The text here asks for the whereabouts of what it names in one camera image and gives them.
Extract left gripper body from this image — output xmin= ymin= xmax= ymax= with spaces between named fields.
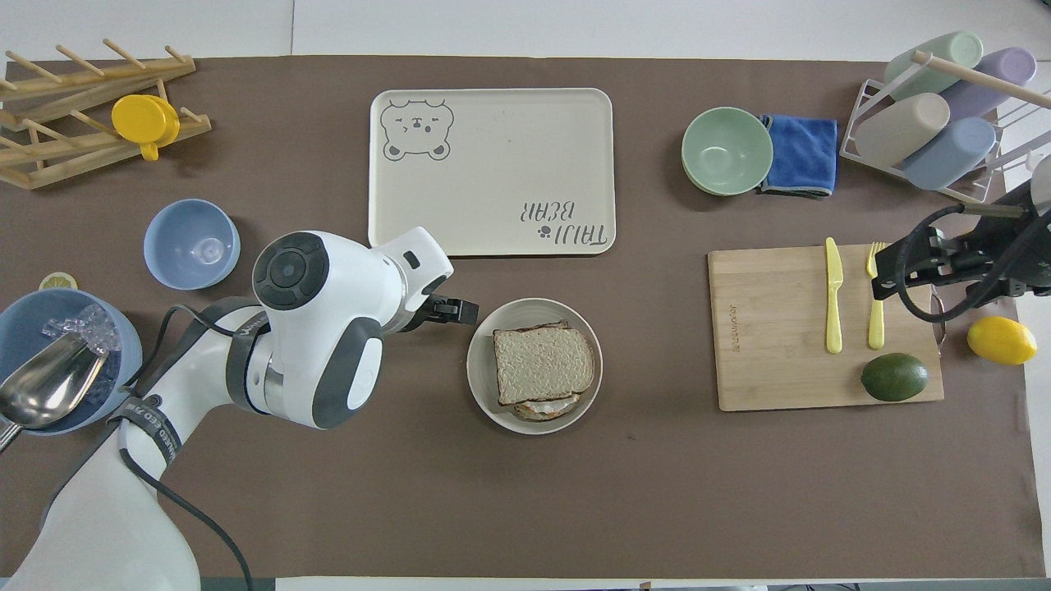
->
xmin=400 ymin=274 xmax=454 ymax=333

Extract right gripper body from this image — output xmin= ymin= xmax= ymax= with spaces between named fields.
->
xmin=962 ymin=182 xmax=1051 ymax=299

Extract grey round plate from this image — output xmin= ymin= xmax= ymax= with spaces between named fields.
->
xmin=466 ymin=297 xmax=604 ymax=435

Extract sandwich bottom with filling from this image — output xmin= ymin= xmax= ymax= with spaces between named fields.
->
xmin=501 ymin=392 xmax=583 ymax=423

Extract yellow plastic fork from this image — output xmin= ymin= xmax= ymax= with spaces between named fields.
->
xmin=865 ymin=241 xmax=888 ymax=351

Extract yellow plastic knife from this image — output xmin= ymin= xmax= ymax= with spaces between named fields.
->
xmin=824 ymin=237 xmax=846 ymax=355

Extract light blue cup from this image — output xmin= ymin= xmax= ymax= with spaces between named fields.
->
xmin=902 ymin=117 xmax=998 ymax=192

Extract yellow lemon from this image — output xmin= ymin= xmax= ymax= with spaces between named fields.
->
xmin=966 ymin=316 xmax=1039 ymax=367

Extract green avocado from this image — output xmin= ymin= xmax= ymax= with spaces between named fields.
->
xmin=861 ymin=353 xmax=930 ymax=403

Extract beige cup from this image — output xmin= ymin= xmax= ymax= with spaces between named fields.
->
xmin=856 ymin=92 xmax=952 ymax=170

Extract bread slice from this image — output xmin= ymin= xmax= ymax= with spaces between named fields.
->
xmin=493 ymin=320 xmax=597 ymax=407

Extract wooden cutting board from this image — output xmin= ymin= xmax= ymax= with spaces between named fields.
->
xmin=708 ymin=242 xmax=945 ymax=413

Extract blue cloth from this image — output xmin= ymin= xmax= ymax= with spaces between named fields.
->
xmin=757 ymin=114 xmax=840 ymax=199

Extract cream tray with bear print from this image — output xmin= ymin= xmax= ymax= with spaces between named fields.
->
xmin=368 ymin=88 xmax=617 ymax=258

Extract purple cup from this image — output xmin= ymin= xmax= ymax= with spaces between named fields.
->
xmin=940 ymin=47 xmax=1038 ymax=121

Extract wooden dowel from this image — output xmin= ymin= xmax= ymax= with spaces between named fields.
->
xmin=911 ymin=50 xmax=1051 ymax=110

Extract green cup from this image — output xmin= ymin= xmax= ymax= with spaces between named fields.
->
xmin=884 ymin=31 xmax=984 ymax=100

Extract green bowl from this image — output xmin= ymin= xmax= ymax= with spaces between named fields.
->
xmin=682 ymin=107 xmax=774 ymax=197

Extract blue bowl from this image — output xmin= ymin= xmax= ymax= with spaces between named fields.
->
xmin=144 ymin=199 xmax=241 ymax=291

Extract yellow cup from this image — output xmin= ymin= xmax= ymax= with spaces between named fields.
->
xmin=112 ymin=94 xmax=181 ymax=162

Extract clear ice cubes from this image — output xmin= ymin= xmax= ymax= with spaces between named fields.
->
xmin=43 ymin=304 xmax=122 ymax=355

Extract metal scoop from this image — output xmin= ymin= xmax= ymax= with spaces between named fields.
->
xmin=0 ymin=332 xmax=110 ymax=454

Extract wooden dish rack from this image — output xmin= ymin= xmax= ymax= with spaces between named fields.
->
xmin=0 ymin=37 xmax=213 ymax=191

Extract blue ice bucket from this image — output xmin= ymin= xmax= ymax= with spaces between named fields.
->
xmin=0 ymin=287 xmax=143 ymax=437

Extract black cable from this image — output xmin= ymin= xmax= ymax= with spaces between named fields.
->
xmin=893 ymin=204 xmax=1037 ymax=325
xmin=115 ymin=304 xmax=255 ymax=591

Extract white wire cup rack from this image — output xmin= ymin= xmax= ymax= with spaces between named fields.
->
xmin=839 ymin=77 xmax=1051 ymax=204

